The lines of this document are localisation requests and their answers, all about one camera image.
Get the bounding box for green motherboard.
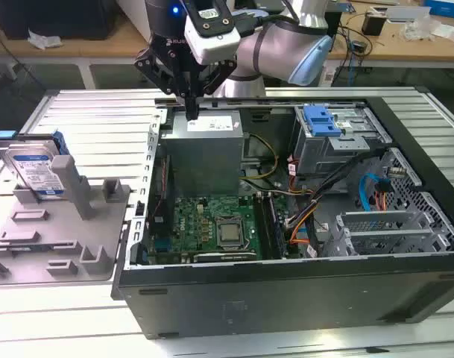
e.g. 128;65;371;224
148;193;306;262

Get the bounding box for multicoloured power wire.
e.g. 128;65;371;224
374;178;394;214

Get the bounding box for RAM stick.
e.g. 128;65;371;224
253;193;273;260

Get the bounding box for blue cardboard box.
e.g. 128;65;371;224
423;0;454;19

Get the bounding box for yellow and black wires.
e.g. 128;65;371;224
241;133;280;183

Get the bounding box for flat white box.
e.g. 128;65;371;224
385;5;432;23

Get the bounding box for metal optical drive cage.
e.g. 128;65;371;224
289;104;394;176

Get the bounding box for crumpled white paper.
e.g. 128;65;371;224
27;29;63;51

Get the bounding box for small black cube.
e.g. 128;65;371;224
362;10;387;37

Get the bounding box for blue plastic drive latch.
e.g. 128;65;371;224
303;105;341;138

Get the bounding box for grey power supply unit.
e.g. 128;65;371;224
160;110;246;197

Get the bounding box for blue data wire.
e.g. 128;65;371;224
359;172;384;216

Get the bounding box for clear plastic bags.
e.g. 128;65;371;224
401;17;444;41

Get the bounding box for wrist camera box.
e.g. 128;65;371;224
183;14;242;65

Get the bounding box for large white appliance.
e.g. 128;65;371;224
116;0;153;44

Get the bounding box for large black box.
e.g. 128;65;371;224
0;0;116;41

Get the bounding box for silver CPU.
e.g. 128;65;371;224
218;222;243;244

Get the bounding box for black graphics card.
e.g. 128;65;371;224
192;251;257;264

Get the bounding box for wooden desk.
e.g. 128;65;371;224
327;1;454;72
0;14;227;89

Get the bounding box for black cable bundle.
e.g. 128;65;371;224
286;147;385;228

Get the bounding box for grey parts rack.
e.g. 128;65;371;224
0;154;133;287

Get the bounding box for black PC case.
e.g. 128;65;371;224
110;87;454;340

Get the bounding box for hard disk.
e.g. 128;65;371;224
0;128;69;202

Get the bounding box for orange wire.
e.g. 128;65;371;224
289;219;312;246

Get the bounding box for metal disk bay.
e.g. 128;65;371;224
332;210;451;258

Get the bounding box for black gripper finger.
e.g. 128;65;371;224
133;48;194;121
192;58;238;121

